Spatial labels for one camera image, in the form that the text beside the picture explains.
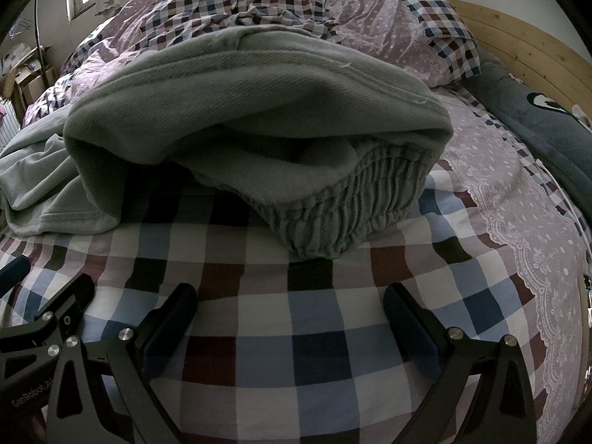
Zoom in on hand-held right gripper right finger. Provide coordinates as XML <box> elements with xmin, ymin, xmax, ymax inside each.
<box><xmin>383</xmin><ymin>282</ymin><xmax>539</xmax><ymax>444</ymax></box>

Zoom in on white radiator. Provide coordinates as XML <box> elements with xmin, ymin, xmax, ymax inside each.
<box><xmin>0</xmin><ymin>95</ymin><xmax>23</xmax><ymax>146</ymax></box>

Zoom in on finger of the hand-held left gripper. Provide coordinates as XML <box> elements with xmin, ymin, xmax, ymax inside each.
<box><xmin>39</xmin><ymin>273</ymin><xmax>96</xmax><ymax>339</ymax></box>
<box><xmin>0</xmin><ymin>256</ymin><xmax>31</xmax><ymax>297</ymax></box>

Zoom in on cardboard boxes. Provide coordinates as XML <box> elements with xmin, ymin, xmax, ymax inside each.
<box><xmin>0</xmin><ymin>43</ymin><xmax>58</xmax><ymax>107</ymax></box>

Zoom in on black lamp pole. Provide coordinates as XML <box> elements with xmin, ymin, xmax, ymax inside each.
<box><xmin>33</xmin><ymin>0</ymin><xmax>48</xmax><ymax>88</ymax></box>

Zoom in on wooden headboard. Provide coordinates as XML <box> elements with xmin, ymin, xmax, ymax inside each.
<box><xmin>446</xmin><ymin>0</ymin><xmax>592</xmax><ymax>118</ymax></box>

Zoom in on small checked duvet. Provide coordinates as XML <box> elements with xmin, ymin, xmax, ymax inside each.
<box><xmin>22</xmin><ymin>0</ymin><xmax>338</xmax><ymax>125</ymax></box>

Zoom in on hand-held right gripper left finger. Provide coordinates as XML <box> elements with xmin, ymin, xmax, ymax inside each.
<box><xmin>46</xmin><ymin>282</ymin><xmax>199</xmax><ymax>444</ymax></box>

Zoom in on pale sweatshirt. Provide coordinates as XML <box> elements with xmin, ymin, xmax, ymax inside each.
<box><xmin>0</xmin><ymin>118</ymin><xmax>118</xmax><ymax>238</ymax></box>

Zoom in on large checked bed sheet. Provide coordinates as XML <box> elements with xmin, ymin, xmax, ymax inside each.
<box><xmin>0</xmin><ymin>83</ymin><xmax>592</xmax><ymax>444</ymax></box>

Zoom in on purple dotted checked pillow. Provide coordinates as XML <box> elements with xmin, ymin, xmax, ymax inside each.
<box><xmin>324</xmin><ymin>0</ymin><xmax>482</xmax><ymax>88</ymax></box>

